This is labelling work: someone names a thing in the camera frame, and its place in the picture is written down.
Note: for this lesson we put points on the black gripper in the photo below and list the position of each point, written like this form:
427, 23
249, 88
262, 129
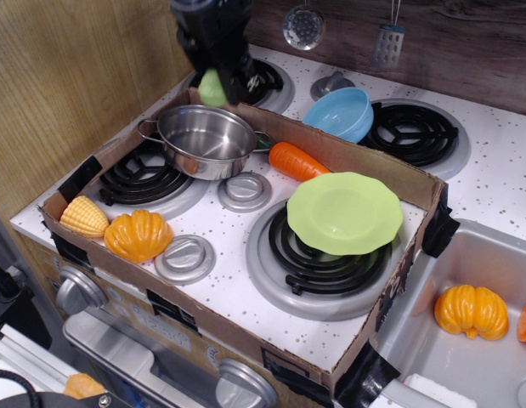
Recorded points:
212, 34

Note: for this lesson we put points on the green toy broccoli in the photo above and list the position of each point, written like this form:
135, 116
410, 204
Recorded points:
211, 89

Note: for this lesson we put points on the steel pot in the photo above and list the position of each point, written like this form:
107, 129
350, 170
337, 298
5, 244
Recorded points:
204, 142

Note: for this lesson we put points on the back left black burner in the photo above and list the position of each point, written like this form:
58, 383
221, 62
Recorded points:
269, 81

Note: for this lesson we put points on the hanging metal strainer ladle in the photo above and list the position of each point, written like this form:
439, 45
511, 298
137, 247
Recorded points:
304, 27

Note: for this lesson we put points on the grey stove knob back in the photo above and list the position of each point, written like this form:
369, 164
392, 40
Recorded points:
328, 84

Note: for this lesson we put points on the grey stove knob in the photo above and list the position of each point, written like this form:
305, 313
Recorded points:
245, 192
188, 259
328, 84

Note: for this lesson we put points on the orange toy carrot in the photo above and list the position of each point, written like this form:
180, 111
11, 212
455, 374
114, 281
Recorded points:
295, 163

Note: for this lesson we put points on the grey stove knob middle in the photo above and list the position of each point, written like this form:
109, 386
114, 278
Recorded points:
245, 192

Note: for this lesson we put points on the blue plastic bowl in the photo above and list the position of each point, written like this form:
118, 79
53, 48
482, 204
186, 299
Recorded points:
346, 113

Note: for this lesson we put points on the hanging metal grater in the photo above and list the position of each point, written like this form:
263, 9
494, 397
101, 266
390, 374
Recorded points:
389, 41

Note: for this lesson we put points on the orange toy pumpkin half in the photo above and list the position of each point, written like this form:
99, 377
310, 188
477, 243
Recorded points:
139, 236

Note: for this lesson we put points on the grey stove knob front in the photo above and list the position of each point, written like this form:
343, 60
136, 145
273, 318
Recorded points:
188, 259

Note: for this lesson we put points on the green plastic plate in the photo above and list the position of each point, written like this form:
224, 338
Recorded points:
344, 213

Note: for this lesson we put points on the yellow toy corn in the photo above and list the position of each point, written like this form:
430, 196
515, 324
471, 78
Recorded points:
85, 218

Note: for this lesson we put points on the back right black burner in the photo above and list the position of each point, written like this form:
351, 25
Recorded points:
414, 134

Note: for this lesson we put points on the front right black burner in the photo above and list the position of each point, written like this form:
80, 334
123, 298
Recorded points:
310, 270

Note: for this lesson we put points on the cardboard fence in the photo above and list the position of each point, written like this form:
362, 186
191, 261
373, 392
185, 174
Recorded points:
303, 359

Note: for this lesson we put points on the silver oven knob left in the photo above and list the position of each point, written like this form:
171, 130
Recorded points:
78, 292

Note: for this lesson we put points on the silver oven knob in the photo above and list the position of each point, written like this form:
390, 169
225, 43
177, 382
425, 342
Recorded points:
240, 386
78, 292

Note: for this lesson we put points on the silver oven knob right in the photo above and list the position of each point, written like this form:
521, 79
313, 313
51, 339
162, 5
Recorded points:
240, 386

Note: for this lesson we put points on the orange toy bottom left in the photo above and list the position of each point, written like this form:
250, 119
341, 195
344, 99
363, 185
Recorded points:
81, 386

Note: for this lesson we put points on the orange toy pumpkin in sink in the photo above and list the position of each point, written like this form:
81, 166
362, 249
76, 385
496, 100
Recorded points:
473, 311

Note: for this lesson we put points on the silver sink basin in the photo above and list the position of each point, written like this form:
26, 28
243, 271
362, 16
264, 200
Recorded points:
491, 373

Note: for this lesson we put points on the silver oven door handle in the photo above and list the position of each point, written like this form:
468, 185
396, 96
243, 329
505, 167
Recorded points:
161, 377

